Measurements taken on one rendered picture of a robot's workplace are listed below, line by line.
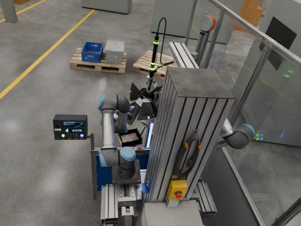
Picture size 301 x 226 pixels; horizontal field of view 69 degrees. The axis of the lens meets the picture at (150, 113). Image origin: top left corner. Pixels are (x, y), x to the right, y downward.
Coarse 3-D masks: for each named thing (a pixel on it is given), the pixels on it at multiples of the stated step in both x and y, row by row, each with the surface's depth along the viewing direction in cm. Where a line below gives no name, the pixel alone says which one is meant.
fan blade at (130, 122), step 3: (135, 102) 235; (132, 105) 236; (135, 105) 235; (138, 105) 234; (135, 108) 235; (138, 108) 234; (129, 111) 236; (132, 111) 235; (135, 111) 235; (138, 111) 234; (135, 114) 234; (132, 117) 234; (135, 117) 234; (132, 120) 234; (129, 123) 234; (132, 123) 233
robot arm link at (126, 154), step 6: (120, 150) 160; (126, 150) 161; (132, 150) 162; (120, 156) 158; (126, 156) 156; (132, 156) 158; (120, 162) 158; (126, 162) 159; (132, 162) 161; (126, 168) 163
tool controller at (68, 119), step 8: (56, 120) 178; (64, 120) 179; (72, 120) 180; (80, 120) 181; (56, 128) 180; (72, 128) 183; (80, 128) 184; (56, 136) 183; (64, 136) 185; (72, 136) 186; (80, 136) 187
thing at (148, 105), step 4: (144, 104) 221; (148, 104) 221; (152, 104) 222; (140, 108) 218; (144, 108) 218; (148, 108) 217; (152, 108) 218; (140, 112) 215; (144, 112) 214; (148, 112) 214; (152, 112) 213; (156, 112) 213; (140, 116) 212; (144, 116) 211; (152, 116) 210; (156, 116) 209
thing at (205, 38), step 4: (204, 32) 228; (208, 32) 228; (200, 36) 233; (204, 36) 230; (208, 36) 233; (204, 40) 232; (204, 44) 236; (196, 48) 243; (200, 48) 239; (204, 48) 240; (200, 52) 241; (200, 56) 244; (196, 60) 248; (200, 60) 248
